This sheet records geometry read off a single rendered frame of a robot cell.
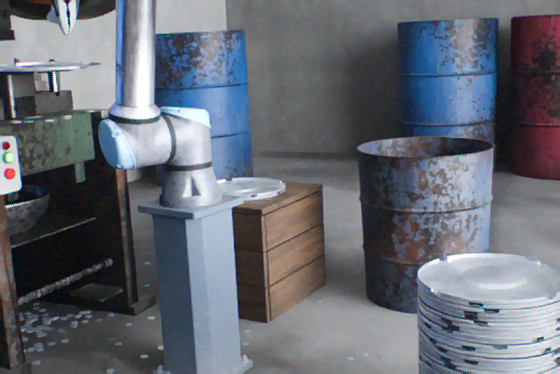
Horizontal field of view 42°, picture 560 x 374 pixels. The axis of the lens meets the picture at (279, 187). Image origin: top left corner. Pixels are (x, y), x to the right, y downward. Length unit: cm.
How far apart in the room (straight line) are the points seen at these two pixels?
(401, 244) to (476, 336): 85
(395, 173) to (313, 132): 320
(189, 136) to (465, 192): 87
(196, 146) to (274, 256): 59
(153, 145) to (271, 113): 381
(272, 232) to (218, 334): 46
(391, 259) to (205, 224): 71
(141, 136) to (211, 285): 40
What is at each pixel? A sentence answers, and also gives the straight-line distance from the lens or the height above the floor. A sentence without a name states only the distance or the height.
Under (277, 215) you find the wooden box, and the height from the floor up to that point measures 31.
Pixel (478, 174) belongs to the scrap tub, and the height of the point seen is 41.
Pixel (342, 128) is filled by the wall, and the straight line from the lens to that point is 524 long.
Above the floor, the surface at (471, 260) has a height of 35.
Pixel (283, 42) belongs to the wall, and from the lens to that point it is 539.
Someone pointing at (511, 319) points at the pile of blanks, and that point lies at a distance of 141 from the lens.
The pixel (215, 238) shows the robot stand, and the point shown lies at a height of 37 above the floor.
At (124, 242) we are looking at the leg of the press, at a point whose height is 24.
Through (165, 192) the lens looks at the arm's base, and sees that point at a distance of 178.
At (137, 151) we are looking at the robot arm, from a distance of 167.
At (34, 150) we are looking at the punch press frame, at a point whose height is 56.
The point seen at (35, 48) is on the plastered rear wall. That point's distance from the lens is 409.
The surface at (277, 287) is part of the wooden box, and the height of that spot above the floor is 9.
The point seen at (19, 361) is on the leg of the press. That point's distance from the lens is 209.
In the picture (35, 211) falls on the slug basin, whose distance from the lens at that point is 225.
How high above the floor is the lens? 83
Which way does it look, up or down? 12 degrees down
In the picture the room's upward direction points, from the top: 3 degrees counter-clockwise
